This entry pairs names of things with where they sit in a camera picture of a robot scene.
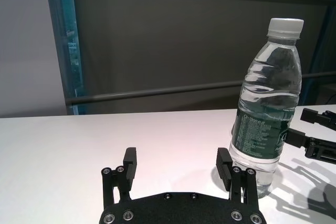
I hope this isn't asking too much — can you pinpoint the clear water bottle green label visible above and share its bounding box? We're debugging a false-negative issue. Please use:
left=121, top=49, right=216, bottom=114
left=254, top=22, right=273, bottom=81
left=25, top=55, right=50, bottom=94
left=228, top=18, right=305, bottom=199

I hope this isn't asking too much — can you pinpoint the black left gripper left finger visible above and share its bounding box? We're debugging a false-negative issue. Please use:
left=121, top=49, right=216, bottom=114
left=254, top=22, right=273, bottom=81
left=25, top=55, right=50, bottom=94
left=101, top=147, right=138, bottom=207

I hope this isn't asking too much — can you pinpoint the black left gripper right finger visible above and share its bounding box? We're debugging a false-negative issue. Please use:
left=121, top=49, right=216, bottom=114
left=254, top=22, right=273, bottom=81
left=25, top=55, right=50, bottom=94
left=215, top=147, right=259, bottom=206

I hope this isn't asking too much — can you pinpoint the grey metal handrail bar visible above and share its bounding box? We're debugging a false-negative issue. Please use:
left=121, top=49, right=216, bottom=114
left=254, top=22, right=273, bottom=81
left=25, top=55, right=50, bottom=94
left=65, top=71, right=336, bottom=105

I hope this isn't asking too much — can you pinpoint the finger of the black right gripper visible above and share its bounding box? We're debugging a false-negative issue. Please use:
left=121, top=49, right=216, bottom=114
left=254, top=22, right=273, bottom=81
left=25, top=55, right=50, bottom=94
left=300, top=108, right=336, bottom=131
left=285, top=129, right=336, bottom=162

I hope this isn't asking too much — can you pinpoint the blue window frame strip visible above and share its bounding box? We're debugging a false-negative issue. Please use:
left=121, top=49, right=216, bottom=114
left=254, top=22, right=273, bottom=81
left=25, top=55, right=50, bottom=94
left=52, top=0, right=85, bottom=116

